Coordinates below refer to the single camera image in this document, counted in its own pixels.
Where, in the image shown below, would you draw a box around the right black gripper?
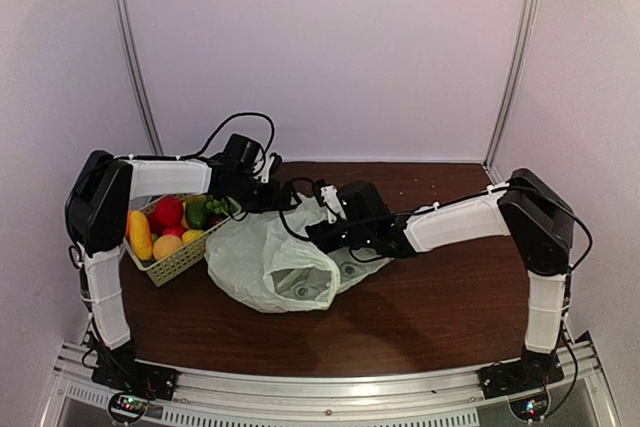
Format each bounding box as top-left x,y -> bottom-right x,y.
292,216 -> 374,256

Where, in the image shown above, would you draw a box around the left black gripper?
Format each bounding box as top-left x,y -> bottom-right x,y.
224,171 -> 301,213

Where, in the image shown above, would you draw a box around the green grapes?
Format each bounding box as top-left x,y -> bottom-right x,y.
205,196 -> 236,217

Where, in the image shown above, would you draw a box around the green orange papaya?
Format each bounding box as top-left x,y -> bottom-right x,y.
184,196 -> 208,230

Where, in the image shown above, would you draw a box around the pale green plastic bag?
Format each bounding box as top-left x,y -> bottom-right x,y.
205,196 -> 391,313

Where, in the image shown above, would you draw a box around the peach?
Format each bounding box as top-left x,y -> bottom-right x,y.
152,235 -> 183,261

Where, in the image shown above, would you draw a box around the orange yellow mango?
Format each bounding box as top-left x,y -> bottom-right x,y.
129,210 -> 153,261

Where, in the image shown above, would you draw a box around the orange fruit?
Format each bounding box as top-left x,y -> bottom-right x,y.
125,210 -> 133,239

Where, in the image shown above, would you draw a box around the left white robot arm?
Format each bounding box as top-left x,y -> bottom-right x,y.
64,134 -> 290,350

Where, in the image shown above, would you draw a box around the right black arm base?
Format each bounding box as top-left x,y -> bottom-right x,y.
478,348 -> 565,399

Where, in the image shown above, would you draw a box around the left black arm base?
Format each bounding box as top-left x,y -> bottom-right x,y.
91,340 -> 178,401

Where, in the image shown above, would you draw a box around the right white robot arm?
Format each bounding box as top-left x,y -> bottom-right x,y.
304,169 -> 577,389

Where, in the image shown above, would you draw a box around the dark red fruit in basket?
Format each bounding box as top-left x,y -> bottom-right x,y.
206,213 -> 226,229

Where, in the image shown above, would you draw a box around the yellow lemon in basket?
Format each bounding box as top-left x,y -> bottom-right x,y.
181,229 -> 204,245

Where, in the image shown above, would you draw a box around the beige perforated plastic basket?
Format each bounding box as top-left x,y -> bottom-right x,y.
124,194 -> 242,287

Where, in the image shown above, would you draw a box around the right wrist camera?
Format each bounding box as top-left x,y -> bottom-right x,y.
320,185 -> 348,224

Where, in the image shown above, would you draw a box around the left black cable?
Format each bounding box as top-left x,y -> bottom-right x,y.
69,112 -> 277,258

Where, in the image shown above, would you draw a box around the black cable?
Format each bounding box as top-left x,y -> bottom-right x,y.
278,177 -> 594,273
69,112 -> 277,258

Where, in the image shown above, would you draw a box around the aluminium front rail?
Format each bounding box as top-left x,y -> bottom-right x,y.
35,341 -> 622,426

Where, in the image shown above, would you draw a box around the right black cable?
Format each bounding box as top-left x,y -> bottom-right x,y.
278,177 -> 594,273

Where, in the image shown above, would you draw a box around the left aluminium corner post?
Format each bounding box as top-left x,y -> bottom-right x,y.
113,0 -> 164,155

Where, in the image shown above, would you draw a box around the aluminium corner post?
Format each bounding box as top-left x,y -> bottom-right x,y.
113,0 -> 164,155
483,0 -> 540,182

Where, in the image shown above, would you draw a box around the right aluminium corner post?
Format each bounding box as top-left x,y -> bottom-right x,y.
483,0 -> 540,182

